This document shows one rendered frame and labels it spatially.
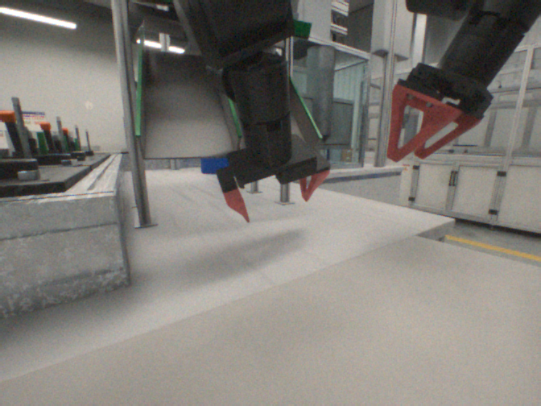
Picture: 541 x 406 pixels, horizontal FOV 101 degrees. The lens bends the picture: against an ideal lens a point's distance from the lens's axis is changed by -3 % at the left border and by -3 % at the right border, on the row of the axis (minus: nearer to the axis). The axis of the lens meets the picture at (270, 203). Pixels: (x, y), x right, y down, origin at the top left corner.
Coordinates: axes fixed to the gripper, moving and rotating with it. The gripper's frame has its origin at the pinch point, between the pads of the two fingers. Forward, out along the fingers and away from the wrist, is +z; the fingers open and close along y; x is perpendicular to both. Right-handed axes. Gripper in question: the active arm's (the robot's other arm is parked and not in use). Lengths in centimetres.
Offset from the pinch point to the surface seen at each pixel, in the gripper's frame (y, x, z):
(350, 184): -66, -62, 68
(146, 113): 14.0, -15.3, -12.4
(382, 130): -104, -85, 55
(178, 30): 4, -48, -19
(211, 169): 8, -80, 42
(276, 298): 5.5, 14.3, -2.3
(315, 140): -11.2, -8.4, -3.6
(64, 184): 22.9, -2.0, -11.9
